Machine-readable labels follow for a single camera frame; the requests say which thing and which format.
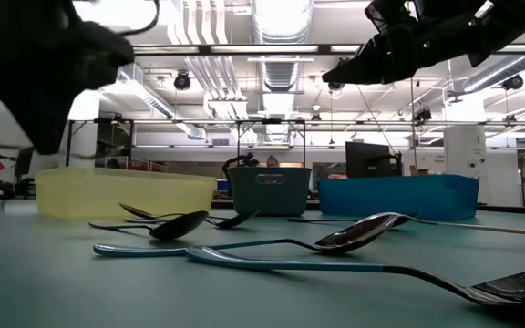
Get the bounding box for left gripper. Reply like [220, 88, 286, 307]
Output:
[0, 38, 86, 155]

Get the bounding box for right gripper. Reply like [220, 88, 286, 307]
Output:
[322, 0, 495, 85]

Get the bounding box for blue-handled spoon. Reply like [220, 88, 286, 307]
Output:
[92, 213, 399, 258]
[184, 245, 525, 307]
[124, 208, 263, 230]
[87, 210, 210, 242]

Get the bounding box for orange-handled spoon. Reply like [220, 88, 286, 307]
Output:
[366, 211, 525, 240]

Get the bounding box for black overhead crossbar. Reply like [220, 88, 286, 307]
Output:
[129, 43, 525, 57]

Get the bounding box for black monitor on stand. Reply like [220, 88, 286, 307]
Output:
[14, 146, 36, 198]

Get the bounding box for yellow translucent plastic bin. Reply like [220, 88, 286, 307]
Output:
[34, 166, 218, 219]

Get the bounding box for blue plastic bin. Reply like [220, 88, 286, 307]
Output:
[316, 174, 480, 222]

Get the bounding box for white ceiling pipes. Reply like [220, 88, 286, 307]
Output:
[166, 0, 250, 120]

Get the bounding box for teal table mat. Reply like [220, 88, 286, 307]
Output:
[0, 198, 525, 328]

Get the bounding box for grey plastic bin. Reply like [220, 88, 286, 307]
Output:
[228, 166, 313, 218]

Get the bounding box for silver ventilation duct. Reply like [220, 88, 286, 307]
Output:
[249, 0, 314, 143]

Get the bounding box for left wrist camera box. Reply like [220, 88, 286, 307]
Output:
[73, 20, 136, 90]

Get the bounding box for white rectangular air duct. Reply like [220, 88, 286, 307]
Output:
[100, 63, 207, 140]

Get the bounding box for black metal rack frame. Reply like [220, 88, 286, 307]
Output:
[64, 117, 308, 169]

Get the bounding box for grey ceiling duct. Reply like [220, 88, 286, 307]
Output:
[460, 54, 525, 95]

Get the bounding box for black metal table frame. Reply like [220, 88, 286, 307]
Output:
[210, 199, 525, 215]

